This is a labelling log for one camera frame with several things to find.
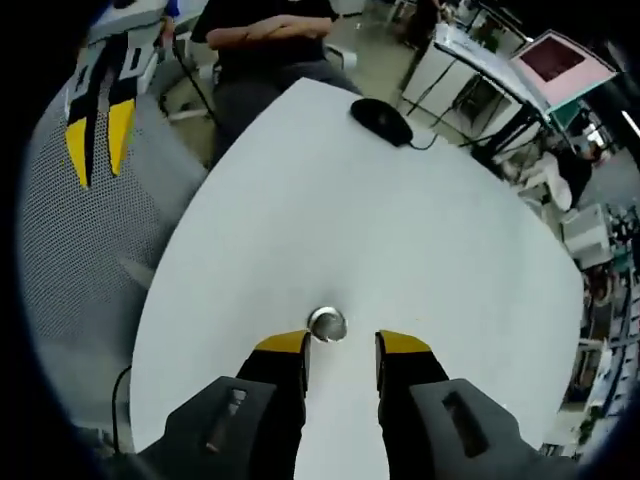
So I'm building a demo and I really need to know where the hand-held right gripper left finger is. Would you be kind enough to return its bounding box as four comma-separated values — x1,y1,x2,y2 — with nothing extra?
134,328,314,480

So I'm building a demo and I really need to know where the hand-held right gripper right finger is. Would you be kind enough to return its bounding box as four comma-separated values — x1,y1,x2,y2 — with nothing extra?
374,328,581,480

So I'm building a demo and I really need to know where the large threaded stud bolt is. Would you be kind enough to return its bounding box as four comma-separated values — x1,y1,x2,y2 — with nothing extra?
307,304,349,345

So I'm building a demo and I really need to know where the grey mesh office chair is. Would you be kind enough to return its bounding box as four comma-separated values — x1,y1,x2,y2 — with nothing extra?
19,79,211,441

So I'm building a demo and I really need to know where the black computer mouse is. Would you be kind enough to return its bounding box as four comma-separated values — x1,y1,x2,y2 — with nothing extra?
349,97,414,148

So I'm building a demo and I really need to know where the white side desk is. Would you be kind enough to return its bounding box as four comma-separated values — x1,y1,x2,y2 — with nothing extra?
402,37,556,156

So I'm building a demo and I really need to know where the large standing display screen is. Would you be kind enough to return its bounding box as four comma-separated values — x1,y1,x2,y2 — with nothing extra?
509,29,619,109

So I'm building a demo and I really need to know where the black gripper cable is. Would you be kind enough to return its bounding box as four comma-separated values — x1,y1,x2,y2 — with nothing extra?
110,365,135,454
168,39,219,124

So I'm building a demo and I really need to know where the black mouse cable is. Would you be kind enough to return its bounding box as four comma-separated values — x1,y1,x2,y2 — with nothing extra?
408,112,454,151

